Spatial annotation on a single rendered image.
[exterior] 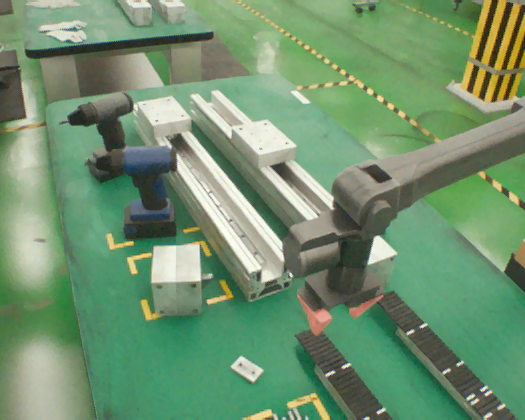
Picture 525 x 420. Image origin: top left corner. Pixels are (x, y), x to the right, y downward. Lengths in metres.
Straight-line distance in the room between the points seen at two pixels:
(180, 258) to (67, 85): 1.77
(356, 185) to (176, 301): 0.46
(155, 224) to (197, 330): 0.29
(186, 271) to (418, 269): 0.52
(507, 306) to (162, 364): 0.73
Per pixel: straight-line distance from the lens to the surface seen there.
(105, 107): 1.30
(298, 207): 1.12
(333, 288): 0.74
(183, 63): 2.68
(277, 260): 1.00
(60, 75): 2.60
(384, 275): 1.06
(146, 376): 0.91
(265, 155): 1.24
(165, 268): 0.95
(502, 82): 4.27
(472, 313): 1.11
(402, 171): 0.66
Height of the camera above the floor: 1.53
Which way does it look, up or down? 36 degrees down
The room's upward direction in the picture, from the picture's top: 4 degrees clockwise
